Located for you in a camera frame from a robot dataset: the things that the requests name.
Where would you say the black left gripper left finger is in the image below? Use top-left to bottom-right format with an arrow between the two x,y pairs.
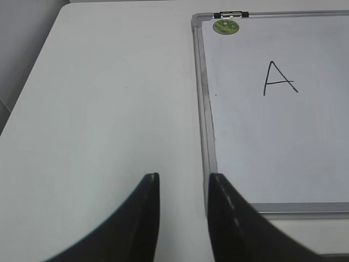
50,173 -> 160,261

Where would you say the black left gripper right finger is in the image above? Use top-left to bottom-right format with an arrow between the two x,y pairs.
207,173 -> 325,261

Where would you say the white framed whiteboard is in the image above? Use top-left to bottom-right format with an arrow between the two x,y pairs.
190,10 -> 349,257

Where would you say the green round magnet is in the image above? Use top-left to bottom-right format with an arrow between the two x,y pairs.
213,19 -> 240,35

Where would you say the black silver marker pen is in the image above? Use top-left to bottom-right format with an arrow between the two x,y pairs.
213,11 -> 249,19

